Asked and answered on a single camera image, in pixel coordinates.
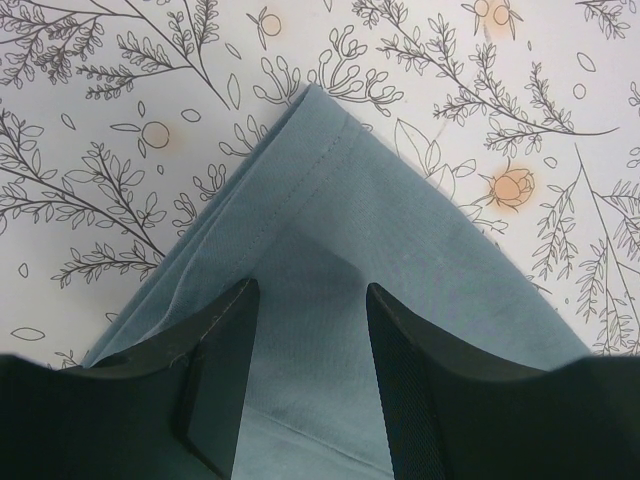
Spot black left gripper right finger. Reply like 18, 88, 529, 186
366, 283, 639, 479

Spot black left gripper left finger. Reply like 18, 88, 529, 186
1, 279, 260, 479

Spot blue t shirt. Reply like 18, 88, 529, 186
85, 87, 588, 479

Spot floral table mat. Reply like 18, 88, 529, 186
1, 1, 639, 369

